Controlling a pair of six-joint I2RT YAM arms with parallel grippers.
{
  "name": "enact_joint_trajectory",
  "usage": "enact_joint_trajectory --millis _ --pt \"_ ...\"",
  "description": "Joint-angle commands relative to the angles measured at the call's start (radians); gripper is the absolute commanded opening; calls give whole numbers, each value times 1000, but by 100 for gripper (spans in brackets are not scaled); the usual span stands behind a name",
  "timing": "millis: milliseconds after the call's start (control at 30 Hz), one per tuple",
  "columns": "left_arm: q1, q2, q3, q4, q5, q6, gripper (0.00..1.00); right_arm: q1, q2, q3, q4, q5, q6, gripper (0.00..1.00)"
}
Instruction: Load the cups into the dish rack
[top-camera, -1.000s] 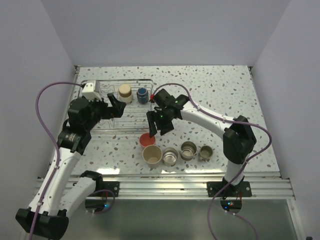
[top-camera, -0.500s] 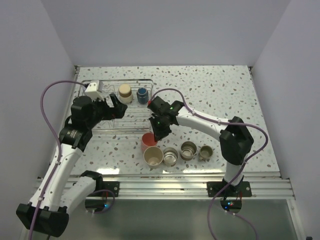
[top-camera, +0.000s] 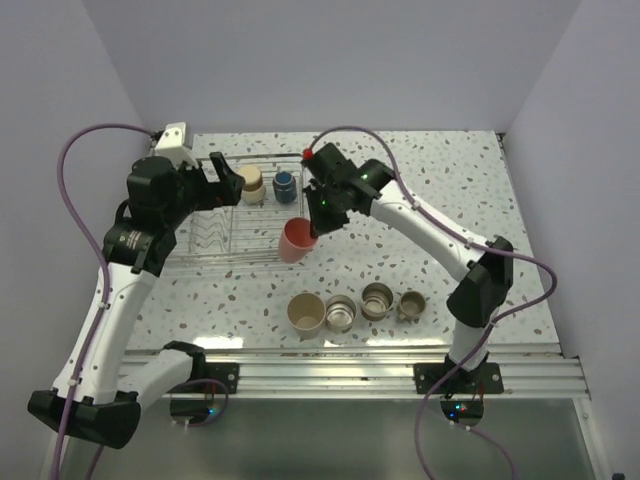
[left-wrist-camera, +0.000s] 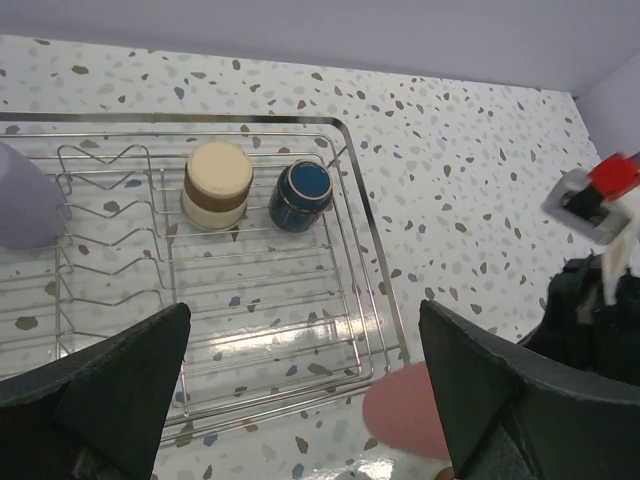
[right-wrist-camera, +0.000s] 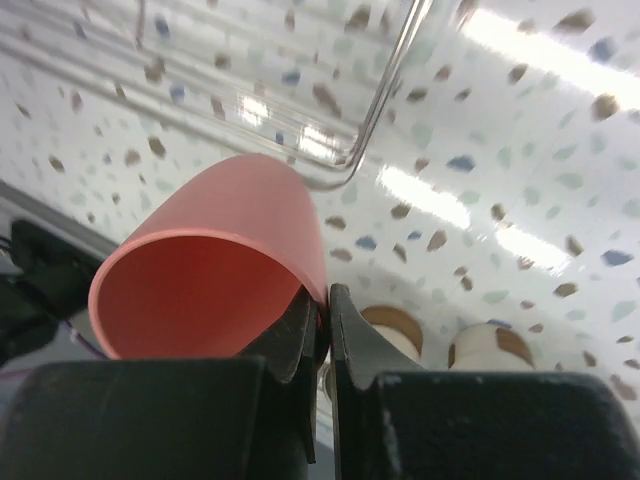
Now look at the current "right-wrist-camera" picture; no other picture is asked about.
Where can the steel cup front left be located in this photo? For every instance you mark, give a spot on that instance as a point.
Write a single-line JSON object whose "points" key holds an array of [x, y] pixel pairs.
{"points": [[327, 380]]}

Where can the steel cup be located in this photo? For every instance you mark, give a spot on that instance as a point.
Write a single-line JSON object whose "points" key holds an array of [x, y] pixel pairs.
{"points": [[397, 327], [327, 380]]}

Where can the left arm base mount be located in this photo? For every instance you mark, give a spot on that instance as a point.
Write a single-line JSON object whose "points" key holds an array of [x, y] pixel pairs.
{"points": [[51, 285]]}

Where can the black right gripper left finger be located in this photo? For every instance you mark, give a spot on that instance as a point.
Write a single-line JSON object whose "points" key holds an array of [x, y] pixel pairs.
{"points": [[250, 416]]}

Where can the small olive handled cup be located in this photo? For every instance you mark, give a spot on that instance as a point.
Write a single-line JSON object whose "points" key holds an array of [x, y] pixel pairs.
{"points": [[489, 347]]}

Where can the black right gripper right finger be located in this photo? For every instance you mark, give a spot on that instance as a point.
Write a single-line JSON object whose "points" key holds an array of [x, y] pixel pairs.
{"points": [[394, 419]]}

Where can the steel cup front right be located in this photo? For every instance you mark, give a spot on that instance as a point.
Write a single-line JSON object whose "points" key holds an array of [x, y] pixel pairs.
{"points": [[397, 327]]}

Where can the aluminium rail table edge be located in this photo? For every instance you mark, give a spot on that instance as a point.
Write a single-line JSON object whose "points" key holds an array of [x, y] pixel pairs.
{"points": [[17, 205]]}

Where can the steel wire dish rack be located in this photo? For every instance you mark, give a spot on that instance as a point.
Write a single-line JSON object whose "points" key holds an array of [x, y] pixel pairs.
{"points": [[306, 81]]}

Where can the pink plastic cup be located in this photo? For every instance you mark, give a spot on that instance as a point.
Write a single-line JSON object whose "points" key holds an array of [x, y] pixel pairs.
{"points": [[213, 267]]}

